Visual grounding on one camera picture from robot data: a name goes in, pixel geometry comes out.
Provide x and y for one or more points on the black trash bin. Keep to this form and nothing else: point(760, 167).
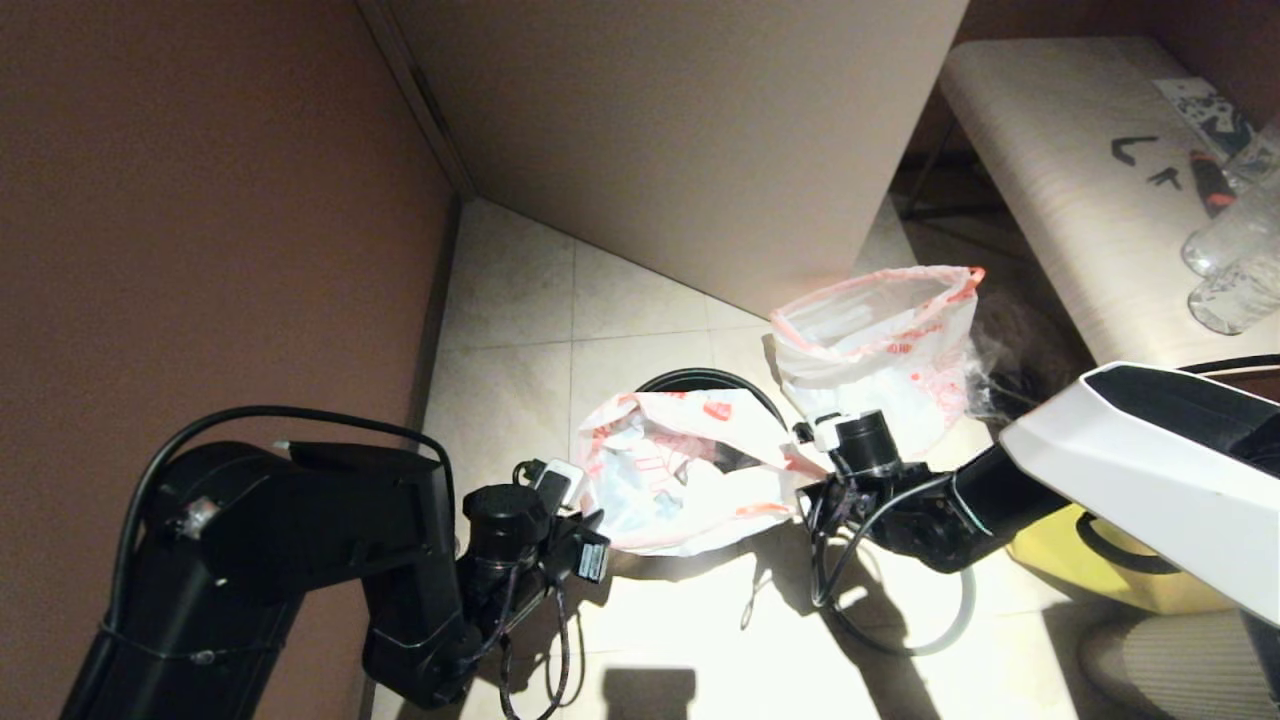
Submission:
point(700, 376)

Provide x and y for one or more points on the small black allen key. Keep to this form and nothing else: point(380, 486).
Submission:
point(1165, 179)

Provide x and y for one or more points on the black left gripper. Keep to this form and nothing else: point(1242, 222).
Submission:
point(550, 570)

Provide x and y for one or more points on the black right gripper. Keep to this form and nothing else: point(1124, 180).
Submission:
point(890, 510)

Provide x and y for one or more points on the printed paper leaflet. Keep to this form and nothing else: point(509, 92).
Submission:
point(1200, 103)

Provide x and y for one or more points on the black cylindrical wrist camera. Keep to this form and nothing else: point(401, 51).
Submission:
point(860, 445)

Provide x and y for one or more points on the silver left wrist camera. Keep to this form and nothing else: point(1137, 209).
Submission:
point(558, 482)

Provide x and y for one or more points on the yellow fabric tote bag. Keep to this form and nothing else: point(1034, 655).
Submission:
point(1050, 560)

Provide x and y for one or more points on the light wood grain table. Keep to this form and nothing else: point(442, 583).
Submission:
point(1060, 200)

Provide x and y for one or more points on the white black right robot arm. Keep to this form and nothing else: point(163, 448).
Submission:
point(1150, 480)

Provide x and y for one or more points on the clear bag with black contents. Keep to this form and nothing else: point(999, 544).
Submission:
point(1010, 370)

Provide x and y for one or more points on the clear plastic bottle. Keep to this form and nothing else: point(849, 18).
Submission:
point(1260, 160)
point(1235, 295)
point(1228, 235)

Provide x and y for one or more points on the large black allen key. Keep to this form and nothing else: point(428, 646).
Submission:
point(1128, 153)

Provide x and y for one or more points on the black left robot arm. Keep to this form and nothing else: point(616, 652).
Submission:
point(300, 540)

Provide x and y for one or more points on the black cylindrical wrist motor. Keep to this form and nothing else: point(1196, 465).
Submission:
point(505, 520)

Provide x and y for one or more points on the beige door panel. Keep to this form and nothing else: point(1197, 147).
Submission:
point(680, 150)

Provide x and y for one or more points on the red black screwdriver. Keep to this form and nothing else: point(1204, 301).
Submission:
point(1210, 185)

